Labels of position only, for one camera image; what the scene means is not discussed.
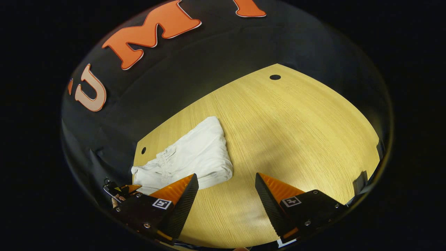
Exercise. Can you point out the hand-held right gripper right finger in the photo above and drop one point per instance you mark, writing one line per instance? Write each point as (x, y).
(273, 209)

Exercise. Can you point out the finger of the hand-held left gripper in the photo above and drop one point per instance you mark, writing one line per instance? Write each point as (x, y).
(133, 188)

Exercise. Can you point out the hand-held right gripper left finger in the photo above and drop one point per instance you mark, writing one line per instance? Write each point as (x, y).
(181, 205)

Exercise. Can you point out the white jeans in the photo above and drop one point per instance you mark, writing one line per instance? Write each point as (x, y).
(195, 157)

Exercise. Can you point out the black backdrop cloth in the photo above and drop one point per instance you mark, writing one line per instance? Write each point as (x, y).
(216, 48)

